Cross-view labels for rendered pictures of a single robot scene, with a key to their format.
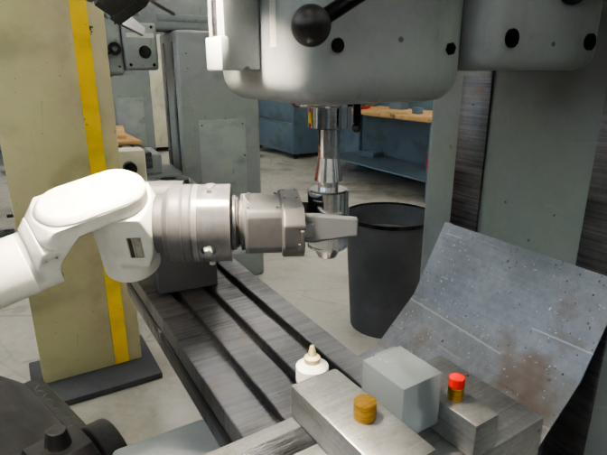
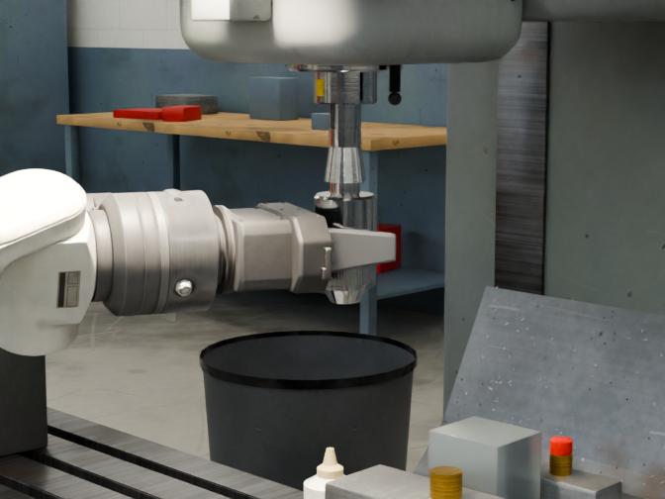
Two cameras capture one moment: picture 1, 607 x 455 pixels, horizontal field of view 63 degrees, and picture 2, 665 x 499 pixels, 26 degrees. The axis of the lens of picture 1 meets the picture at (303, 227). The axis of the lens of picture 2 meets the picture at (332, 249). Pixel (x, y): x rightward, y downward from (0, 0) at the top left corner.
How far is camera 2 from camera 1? 54 cm
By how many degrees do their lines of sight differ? 16
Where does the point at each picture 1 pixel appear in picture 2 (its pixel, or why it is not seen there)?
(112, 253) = (29, 300)
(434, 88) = (496, 44)
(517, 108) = (591, 81)
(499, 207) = (578, 246)
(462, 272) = (525, 366)
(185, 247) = (150, 283)
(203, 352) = not seen: outside the picture
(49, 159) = not seen: outside the picture
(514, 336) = (624, 450)
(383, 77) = (439, 29)
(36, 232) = not seen: outside the picture
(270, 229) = (276, 251)
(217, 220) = (199, 239)
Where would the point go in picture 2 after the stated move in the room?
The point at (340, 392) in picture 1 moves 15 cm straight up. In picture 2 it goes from (400, 481) to (401, 268)
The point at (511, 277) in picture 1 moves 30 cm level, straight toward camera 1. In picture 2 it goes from (610, 358) to (613, 451)
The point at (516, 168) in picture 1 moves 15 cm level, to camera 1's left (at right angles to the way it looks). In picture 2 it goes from (598, 177) to (447, 181)
